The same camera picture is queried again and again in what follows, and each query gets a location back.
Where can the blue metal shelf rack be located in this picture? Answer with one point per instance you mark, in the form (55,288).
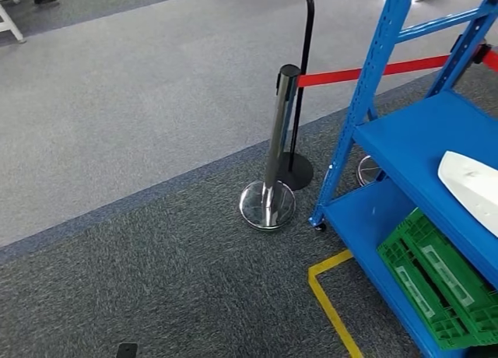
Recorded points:
(408,139)

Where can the white plastic panel part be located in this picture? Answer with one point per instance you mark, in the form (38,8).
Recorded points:
(471,188)

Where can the chrome stanchion with chrome base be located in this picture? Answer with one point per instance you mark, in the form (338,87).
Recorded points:
(276,139)

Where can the black stanchion with black base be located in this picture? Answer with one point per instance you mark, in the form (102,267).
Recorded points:
(299,175)

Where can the black caster wheel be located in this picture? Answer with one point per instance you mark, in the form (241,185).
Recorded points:
(321,227)

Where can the red barrier belt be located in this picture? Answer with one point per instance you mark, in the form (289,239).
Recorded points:
(334,77)
(490,61)

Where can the white wooden frame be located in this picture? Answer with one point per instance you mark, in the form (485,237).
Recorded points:
(11,25)

